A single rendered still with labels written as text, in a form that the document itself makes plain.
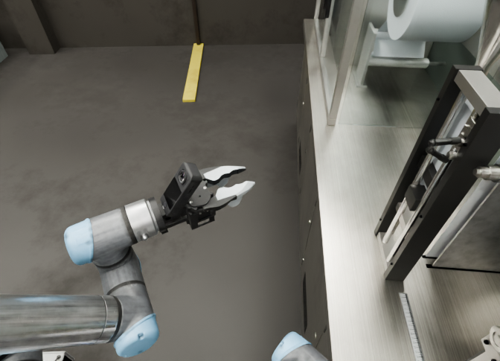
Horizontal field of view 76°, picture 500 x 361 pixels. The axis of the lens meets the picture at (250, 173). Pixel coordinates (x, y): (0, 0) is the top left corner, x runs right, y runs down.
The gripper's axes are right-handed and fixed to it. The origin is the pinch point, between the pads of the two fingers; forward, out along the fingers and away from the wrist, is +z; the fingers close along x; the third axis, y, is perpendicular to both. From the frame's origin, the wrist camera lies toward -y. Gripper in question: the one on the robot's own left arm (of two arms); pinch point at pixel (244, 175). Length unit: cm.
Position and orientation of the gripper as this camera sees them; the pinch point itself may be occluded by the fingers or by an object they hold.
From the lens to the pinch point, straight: 67.9
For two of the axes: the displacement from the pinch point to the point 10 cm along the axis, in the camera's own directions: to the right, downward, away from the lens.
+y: -0.7, 6.1, 7.9
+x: 4.6, 7.2, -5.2
